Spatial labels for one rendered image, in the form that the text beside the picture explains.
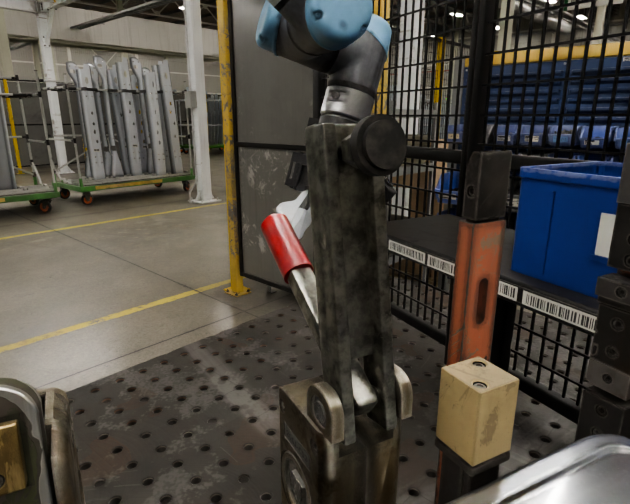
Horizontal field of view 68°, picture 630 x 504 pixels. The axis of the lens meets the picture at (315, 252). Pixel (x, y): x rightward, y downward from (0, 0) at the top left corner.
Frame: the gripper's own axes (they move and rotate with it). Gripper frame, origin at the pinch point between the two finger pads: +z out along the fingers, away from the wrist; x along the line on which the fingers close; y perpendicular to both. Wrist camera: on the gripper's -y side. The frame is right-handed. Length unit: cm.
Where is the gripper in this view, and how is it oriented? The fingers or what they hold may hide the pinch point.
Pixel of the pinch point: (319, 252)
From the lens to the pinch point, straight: 72.1
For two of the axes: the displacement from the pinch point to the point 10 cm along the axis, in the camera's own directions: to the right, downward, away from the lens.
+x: -5.4, -0.8, -8.4
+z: -2.6, 9.6, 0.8
